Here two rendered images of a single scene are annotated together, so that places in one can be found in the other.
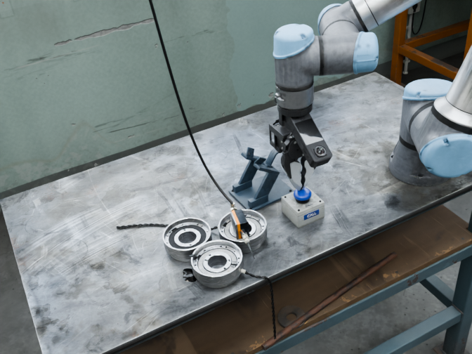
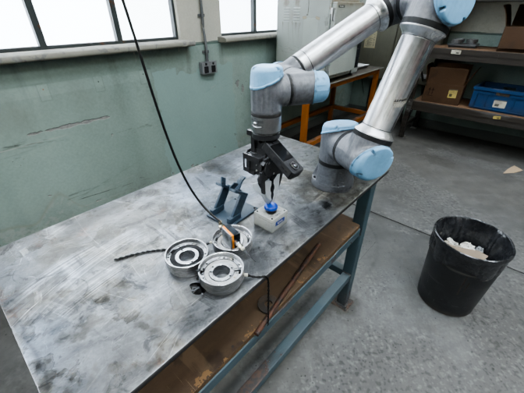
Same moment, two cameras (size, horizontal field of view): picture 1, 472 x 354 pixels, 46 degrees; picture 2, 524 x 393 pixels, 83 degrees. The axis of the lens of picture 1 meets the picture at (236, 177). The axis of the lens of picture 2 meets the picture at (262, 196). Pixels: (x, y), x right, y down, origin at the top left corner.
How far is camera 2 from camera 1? 47 cm
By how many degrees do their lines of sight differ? 20
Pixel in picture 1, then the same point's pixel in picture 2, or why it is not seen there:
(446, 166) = (370, 171)
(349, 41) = (309, 75)
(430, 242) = (335, 232)
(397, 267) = (323, 253)
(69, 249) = (67, 289)
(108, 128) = (79, 196)
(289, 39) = (267, 70)
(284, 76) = (263, 105)
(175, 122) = (130, 188)
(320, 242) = (293, 240)
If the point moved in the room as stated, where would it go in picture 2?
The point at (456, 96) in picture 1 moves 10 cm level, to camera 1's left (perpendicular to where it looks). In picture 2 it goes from (374, 120) to (345, 125)
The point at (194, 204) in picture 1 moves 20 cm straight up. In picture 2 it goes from (181, 228) to (169, 167)
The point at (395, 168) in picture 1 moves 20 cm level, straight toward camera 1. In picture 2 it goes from (320, 183) to (336, 217)
